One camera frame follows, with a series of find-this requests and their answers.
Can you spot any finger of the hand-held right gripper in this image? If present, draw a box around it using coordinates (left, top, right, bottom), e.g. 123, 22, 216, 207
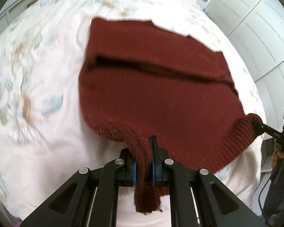
251, 120, 284, 147

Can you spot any person's right hand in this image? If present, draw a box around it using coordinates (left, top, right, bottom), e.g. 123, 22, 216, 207
272, 150, 284, 169

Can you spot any person's right forearm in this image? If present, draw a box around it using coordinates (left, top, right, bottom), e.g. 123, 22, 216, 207
263, 163, 284, 221

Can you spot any black cable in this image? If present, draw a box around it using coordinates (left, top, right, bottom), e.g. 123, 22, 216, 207
259, 175, 275, 216

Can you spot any white floral duvet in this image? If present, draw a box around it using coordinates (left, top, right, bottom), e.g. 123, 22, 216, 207
0, 0, 267, 227

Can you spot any dark red knitted sweater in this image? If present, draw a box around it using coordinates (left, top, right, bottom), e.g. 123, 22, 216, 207
78, 17, 263, 216

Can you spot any white low cabinet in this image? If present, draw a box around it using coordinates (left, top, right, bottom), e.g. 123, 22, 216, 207
0, 0, 41, 45

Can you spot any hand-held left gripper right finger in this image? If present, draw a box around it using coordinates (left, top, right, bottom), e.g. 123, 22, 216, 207
149, 135, 272, 227

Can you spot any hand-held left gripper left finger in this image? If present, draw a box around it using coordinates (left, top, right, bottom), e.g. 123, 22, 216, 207
20, 148, 136, 227

